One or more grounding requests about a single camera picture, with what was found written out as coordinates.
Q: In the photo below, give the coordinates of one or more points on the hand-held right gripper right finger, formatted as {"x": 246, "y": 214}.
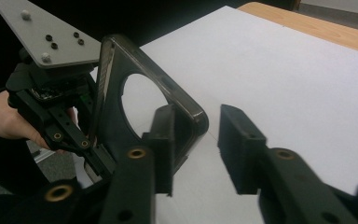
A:
{"x": 286, "y": 186}

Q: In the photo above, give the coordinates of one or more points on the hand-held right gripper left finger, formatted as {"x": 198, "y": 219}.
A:
{"x": 133, "y": 186}

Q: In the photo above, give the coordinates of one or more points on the white table mat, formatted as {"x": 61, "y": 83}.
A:
{"x": 276, "y": 77}

